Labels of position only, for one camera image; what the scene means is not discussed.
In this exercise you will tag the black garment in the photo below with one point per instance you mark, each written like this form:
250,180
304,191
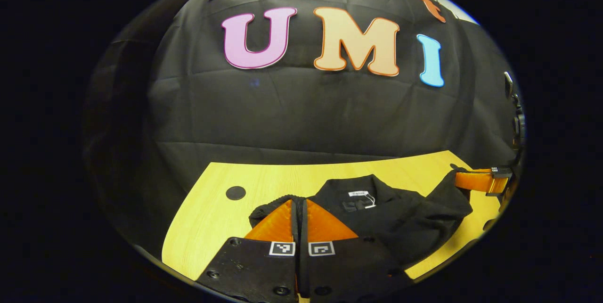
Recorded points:
414,223

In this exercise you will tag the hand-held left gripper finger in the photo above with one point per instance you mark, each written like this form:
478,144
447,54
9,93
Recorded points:
305,274
297,274

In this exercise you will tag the round black table grommet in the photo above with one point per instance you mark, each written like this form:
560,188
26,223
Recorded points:
235,192

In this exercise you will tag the black backdrop cloth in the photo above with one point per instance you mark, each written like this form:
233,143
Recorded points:
306,119

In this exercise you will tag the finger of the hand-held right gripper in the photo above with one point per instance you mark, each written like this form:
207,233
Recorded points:
476,180

